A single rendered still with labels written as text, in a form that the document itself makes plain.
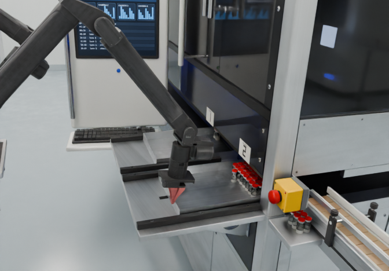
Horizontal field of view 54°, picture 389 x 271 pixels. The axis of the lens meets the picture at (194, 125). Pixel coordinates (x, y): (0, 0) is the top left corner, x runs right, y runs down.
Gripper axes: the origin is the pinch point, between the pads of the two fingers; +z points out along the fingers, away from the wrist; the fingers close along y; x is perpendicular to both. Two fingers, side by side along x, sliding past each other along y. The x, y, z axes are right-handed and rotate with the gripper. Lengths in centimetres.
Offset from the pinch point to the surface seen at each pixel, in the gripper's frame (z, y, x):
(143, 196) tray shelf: 4.0, -7.0, 9.5
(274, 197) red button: -12.2, 23.0, -19.4
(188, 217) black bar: 1.1, 3.1, -7.8
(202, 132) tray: -3, 29, 54
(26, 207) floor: 97, -51, 152
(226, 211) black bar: -0.7, 15.5, -7.7
